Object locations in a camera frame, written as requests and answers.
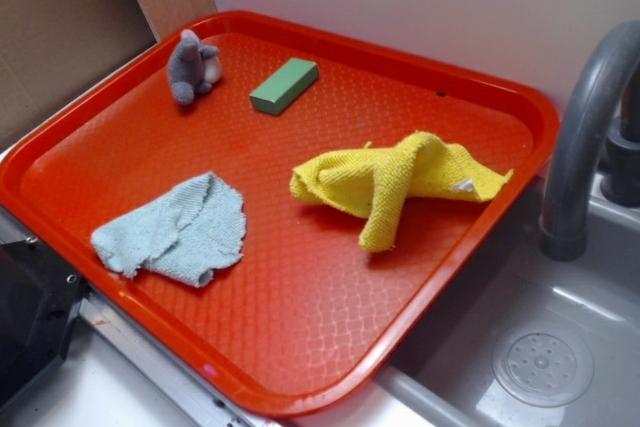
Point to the green rectangular block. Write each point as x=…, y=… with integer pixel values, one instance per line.
x=284, y=86

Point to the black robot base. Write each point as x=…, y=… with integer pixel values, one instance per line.
x=40, y=300

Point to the gray plastic sink basin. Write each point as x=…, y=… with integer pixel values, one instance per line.
x=518, y=339

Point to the light blue cloth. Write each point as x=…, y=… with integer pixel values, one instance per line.
x=187, y=234

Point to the gray sink faucet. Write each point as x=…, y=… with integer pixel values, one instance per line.
x=601, y=122

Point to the red plastic tray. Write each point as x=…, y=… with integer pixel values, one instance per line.
x=306, y=316

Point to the gray plush animal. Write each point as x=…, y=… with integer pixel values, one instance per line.
x=193, y=68

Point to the yellow cloth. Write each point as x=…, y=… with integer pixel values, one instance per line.
x=374, y=183

